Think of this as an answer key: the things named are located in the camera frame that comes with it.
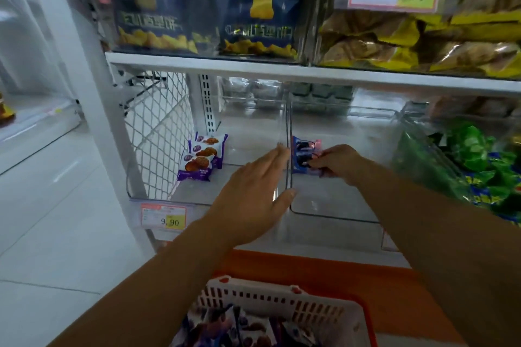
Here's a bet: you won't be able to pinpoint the person's right hand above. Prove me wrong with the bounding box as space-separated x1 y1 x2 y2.
307 144 368 187

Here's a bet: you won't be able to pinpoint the person's left hand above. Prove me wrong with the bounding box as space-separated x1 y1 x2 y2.
205 144 298 247

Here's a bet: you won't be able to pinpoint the blue sandwich cookie packet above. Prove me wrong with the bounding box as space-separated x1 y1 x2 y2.
291 136 323 175

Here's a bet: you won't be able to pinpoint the person's left forearm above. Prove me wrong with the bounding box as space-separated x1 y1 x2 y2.
48 214 246 347

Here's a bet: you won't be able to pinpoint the person's right forearm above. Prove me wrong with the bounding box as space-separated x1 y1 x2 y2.
352 164 521 347

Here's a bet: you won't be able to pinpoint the clear plastic bin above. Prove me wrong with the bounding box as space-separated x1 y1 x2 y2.
125 73 290 206
390 101 521 226
288 91 404 224

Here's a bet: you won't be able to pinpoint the blurred green boxes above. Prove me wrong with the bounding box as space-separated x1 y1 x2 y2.
291 82 355 102

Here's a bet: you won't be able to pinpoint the purple cookie packet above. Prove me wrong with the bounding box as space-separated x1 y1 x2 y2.
195 132 229 169
188 140 222 164
177 152 215 182

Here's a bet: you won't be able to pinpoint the blurred grey packages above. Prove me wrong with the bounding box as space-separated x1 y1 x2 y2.
220 78 286 108

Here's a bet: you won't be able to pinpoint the white metal shelf unit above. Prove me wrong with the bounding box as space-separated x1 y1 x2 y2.
20 0 521 270

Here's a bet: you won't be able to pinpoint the white plastic shopping basket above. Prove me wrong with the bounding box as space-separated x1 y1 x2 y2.
195 275 378 347

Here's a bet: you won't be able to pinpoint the orange shelf base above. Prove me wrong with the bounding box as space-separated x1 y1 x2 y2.
212 249 466 345

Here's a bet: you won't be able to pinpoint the heap of purple snacks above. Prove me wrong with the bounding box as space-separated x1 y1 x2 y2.
170 304 323 347

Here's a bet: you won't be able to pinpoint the pile of green snack packets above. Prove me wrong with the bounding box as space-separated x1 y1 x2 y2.
397 121 521 223

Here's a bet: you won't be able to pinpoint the pile of yellow brown packets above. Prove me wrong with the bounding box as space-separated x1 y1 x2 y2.
317 0 521 79

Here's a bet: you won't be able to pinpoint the brown snack packets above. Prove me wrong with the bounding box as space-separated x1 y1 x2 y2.
425 95 521 120

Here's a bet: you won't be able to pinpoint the dark blue snack bag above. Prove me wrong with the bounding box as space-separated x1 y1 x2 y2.
109 0 216 55
218 0 307 61

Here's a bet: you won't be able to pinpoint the white background shelf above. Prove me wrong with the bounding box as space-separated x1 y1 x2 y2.
0 0 82 174

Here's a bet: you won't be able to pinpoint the yellow brown snack item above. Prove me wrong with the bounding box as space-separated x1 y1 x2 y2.
0 92 16 124

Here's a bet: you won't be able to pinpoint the white slotted upright post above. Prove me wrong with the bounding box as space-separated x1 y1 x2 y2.
199 73 221 136

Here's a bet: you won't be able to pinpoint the white wire mesh panel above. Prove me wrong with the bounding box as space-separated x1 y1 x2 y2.
122 71 195 201

